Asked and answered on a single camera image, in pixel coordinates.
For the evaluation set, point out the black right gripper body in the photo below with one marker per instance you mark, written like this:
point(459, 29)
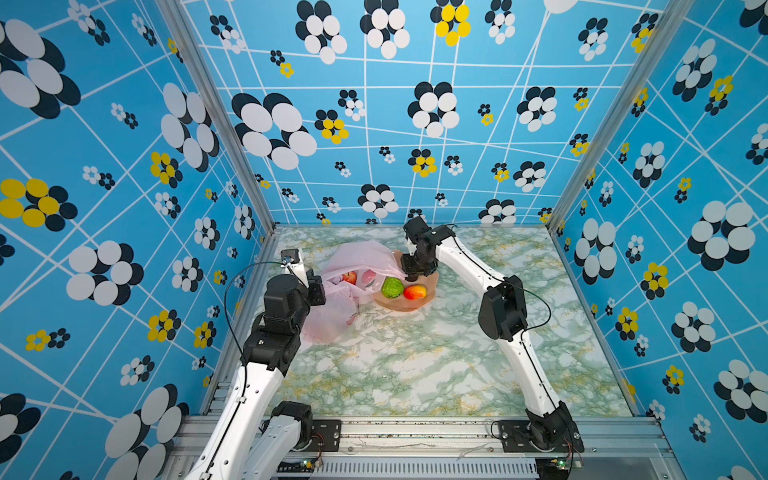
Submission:
point(417, 263)

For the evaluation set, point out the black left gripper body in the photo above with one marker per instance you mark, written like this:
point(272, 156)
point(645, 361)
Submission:
point(315, 294)

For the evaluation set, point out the large red apple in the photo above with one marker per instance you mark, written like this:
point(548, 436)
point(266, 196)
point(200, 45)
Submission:
point(350, 277)

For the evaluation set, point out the pink printed plastic bag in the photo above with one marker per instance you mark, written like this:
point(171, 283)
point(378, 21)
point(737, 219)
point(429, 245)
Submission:
point(373, 262)

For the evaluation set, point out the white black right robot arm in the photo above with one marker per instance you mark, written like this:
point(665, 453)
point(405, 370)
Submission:
point(503, 318)

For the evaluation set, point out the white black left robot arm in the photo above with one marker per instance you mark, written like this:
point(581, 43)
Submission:
point(237, 449)

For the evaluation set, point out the orange yellow mango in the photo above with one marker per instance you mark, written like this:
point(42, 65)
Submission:
point(415, 292)

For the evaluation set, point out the green custard apple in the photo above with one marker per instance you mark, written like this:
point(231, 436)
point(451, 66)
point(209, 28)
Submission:
point(392, 288)

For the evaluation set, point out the pink scalloped fruit bowl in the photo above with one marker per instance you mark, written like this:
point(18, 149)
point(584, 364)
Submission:
point(402, 295)

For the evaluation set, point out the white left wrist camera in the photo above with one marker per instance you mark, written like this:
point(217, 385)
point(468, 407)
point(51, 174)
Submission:
point(292, 263)

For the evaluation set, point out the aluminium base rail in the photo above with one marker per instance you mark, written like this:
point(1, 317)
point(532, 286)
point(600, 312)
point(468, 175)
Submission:
point(429, 448)

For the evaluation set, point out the aluminium frame post left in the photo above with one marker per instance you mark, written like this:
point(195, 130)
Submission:
point(180, 28)

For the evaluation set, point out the aluminium frame post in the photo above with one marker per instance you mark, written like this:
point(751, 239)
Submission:
point(669, 24)
point(180, 28)

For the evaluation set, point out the aluminium frame post right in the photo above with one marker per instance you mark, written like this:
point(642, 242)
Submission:
point(669, 24)

